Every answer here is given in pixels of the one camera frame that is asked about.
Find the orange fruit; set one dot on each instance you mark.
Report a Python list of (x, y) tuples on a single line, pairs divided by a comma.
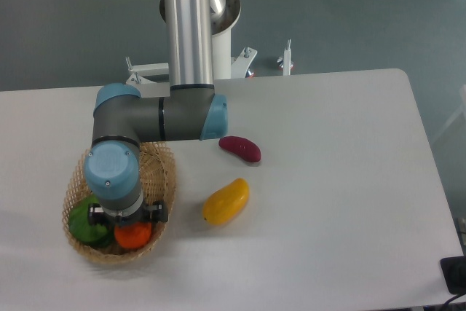
[(134, 236)]

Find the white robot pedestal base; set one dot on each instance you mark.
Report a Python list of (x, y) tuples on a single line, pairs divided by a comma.
[(224, 16)]

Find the yellow mango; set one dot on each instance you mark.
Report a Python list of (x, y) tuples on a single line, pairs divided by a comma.
[(223, 205)]

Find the green bok choy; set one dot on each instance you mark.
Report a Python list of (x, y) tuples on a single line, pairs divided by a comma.
[(95, 236)]

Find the purple sweet potato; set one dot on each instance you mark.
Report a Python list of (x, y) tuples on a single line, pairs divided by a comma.
[(241, 147)]

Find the black device with cable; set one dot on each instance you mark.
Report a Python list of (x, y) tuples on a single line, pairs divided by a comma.
[(453, 269)]

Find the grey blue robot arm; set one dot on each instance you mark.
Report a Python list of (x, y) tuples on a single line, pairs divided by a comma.
[(124, 119)]

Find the woven wicker basket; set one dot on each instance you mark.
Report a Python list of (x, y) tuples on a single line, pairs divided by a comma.
[(158, 177)]

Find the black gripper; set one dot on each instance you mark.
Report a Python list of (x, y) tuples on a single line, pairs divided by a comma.
[(154, 213)]

